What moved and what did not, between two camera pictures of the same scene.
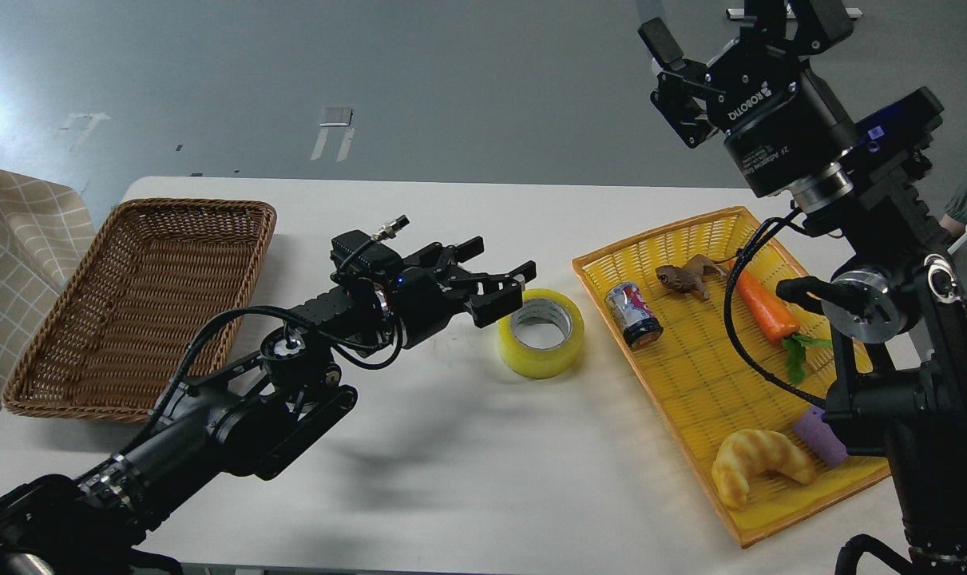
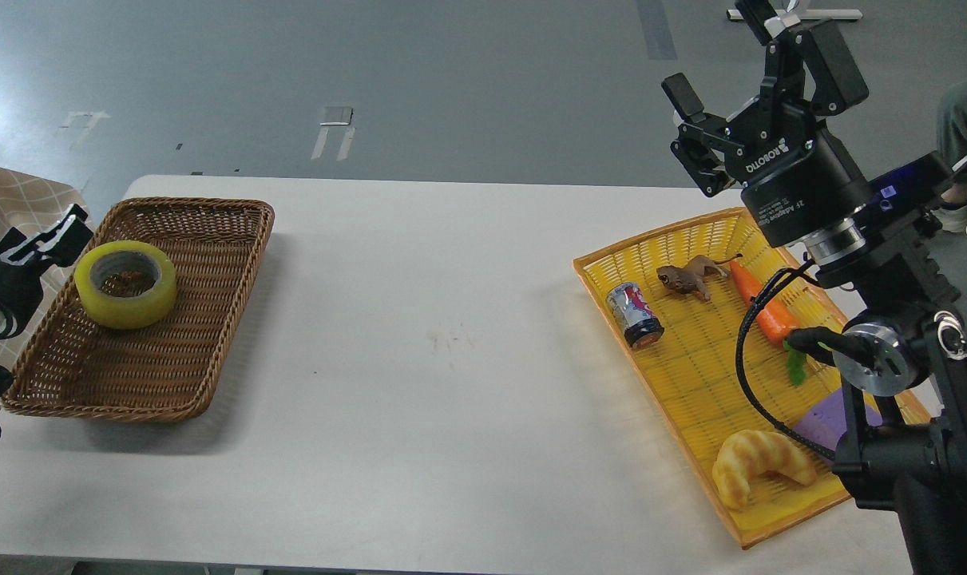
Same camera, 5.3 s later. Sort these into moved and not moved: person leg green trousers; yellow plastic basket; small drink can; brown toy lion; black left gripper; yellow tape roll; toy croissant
Moved: black left gripper; person leg green trousers; yellow tape roll
Not moved: brown toy lion; toy croissant; yellow plastic basket; small drink can
